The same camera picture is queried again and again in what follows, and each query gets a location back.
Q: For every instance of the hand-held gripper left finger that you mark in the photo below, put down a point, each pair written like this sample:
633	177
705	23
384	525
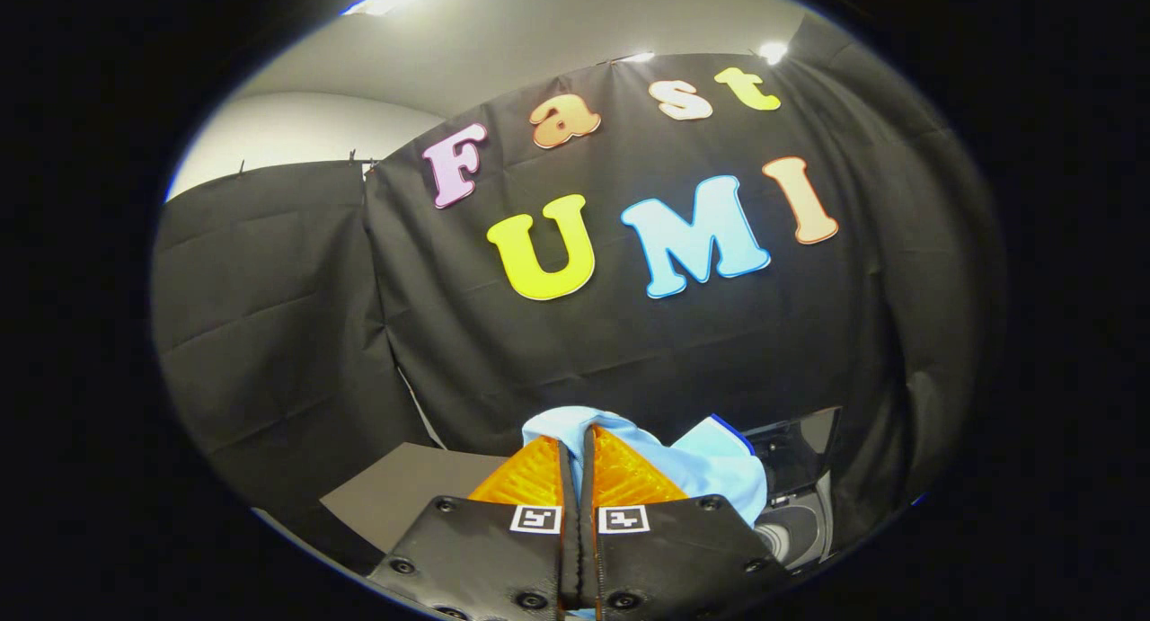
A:
485	558

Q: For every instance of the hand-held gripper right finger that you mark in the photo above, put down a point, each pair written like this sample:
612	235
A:
674	558

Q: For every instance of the light blue polo shirt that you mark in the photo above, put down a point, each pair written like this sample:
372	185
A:
710	473

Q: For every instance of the beige cabinet with dark top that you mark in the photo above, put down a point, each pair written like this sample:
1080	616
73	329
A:
404	495

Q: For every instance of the black backdrop cloth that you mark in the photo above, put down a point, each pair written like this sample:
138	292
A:
584	360

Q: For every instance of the small ceiling light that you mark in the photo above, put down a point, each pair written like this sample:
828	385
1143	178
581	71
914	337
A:
773	52

